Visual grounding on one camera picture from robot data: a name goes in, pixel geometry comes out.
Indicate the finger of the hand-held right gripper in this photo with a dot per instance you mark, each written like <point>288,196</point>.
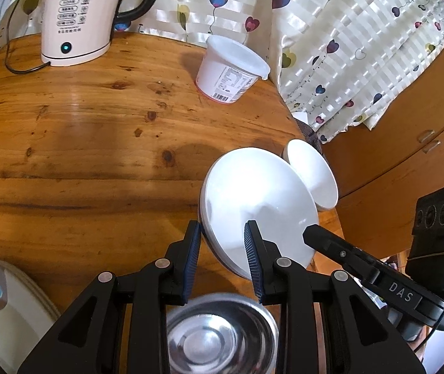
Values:
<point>335,247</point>

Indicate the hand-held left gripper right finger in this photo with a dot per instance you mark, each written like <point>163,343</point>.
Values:
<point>254,265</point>

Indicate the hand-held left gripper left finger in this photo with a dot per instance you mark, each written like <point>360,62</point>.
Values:
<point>191,265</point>

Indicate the white bowl with blue band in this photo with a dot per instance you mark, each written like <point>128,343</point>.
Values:
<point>253,191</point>
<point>315,171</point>

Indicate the stainless steel bowl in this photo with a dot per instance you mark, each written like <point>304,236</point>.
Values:
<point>222,339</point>

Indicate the cream plate with blue pattern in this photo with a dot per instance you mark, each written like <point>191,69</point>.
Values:
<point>7,319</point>

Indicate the dark checked cloth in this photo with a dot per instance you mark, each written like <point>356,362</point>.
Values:
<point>308,135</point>

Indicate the wooden cabinet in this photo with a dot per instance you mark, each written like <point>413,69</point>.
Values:
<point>401,124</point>

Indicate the white plastic tub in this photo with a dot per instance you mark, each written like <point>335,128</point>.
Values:
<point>229,70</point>

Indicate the heart patterned curtain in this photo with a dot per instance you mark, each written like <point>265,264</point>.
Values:
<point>342,27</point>

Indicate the white electric kettle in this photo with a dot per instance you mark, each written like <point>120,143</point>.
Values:
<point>77,15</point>

